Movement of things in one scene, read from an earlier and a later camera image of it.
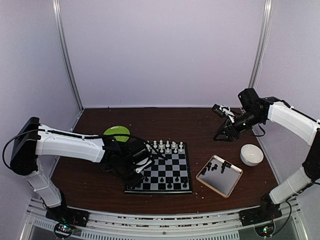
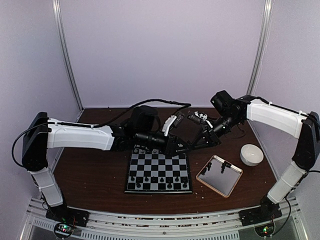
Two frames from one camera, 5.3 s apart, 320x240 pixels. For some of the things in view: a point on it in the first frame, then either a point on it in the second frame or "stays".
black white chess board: [170, 176] stays
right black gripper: [229, 129] -> [211, 139]
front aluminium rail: [116, 225] stays
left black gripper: [134, 183] -> [172, 147]
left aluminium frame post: [64, 49] stays
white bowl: [251, 155] stays
